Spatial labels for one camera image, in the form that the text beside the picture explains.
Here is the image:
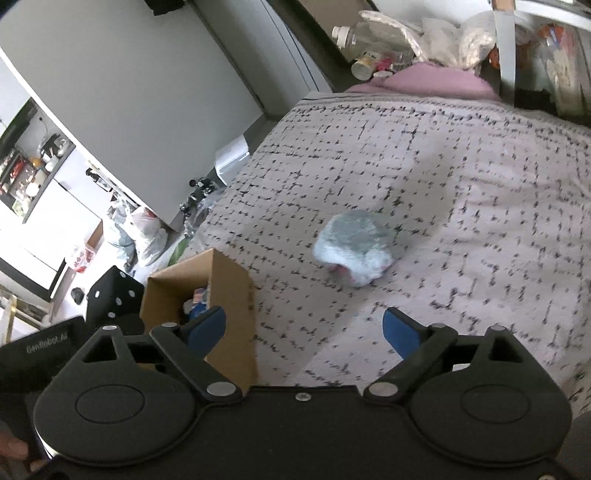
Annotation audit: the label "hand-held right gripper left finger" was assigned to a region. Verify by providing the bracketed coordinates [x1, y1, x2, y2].
[76, 306, 245, 404]

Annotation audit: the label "paper cup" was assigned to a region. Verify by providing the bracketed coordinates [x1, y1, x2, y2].
[350, 57, 378, 80]

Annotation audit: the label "leaning cardboard board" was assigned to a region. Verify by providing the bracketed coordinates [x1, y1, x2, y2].
[268, 0, 365, 90]

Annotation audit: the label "clear plastic bottle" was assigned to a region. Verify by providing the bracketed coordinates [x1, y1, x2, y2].
[331, 22, 398, 61]

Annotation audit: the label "person's left hand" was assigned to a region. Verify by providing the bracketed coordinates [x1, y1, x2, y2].
[0, 419, 29, 463]

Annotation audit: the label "plastic bags on floor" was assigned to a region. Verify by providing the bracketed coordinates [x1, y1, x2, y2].
[107, 202, 170, 269]

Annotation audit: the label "pile of white plastic bags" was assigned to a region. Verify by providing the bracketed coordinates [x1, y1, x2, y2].
[359, 9, 498, 71]

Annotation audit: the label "clear bag under desk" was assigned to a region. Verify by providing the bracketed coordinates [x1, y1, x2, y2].
[516, 18, 591, 118]

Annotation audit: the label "white paper roll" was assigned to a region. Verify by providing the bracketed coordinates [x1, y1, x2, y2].
[214, 134, 251, 186]

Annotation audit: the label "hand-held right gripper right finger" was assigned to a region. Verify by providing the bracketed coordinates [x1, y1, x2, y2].
[365, 307, 529, 402]

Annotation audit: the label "brown cardboard box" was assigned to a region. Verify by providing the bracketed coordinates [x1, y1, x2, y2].
[139, 248, 257, 389]

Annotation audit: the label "white desk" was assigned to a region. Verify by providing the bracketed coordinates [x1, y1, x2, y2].
[489, 0, 591, 108]

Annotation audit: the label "blue plush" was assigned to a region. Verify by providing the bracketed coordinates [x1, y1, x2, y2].
[313, 211, 393, 288]

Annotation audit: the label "kitchen shelf with utensils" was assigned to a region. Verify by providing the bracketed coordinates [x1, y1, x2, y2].
[0, 98, 77, 224]

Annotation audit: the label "patterned grey blanket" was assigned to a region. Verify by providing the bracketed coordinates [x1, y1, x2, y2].
[182, 92, 591, 411]

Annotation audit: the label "red and white bag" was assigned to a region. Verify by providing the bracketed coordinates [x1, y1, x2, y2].
[71, 244, 101, 274]

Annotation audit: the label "black stool with white dots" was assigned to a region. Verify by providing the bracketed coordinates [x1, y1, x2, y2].
[86, 266, 145, 325]

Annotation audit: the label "pink pillow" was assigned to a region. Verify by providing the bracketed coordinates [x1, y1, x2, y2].
[345, 62, 502, 100]

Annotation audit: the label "black tripod gear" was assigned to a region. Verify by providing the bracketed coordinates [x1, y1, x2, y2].
[179, 177, 219, 214]

